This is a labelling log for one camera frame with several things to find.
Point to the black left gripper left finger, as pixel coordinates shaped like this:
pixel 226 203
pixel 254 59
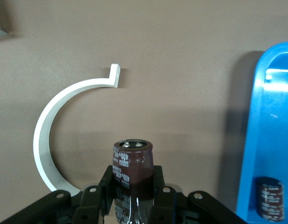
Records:
pixel 88 205

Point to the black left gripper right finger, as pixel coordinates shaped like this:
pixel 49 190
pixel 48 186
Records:
pixel 176 207

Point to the brown cylindrical capacitor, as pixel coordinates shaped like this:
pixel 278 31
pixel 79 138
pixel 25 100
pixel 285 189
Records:
pixel 134 168
pixel 271 198

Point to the blue plastic tray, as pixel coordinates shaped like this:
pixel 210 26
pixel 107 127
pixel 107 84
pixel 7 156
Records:
pixel 262 116

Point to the white curved plastic bracket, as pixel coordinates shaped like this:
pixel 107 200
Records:
pixel 41 140

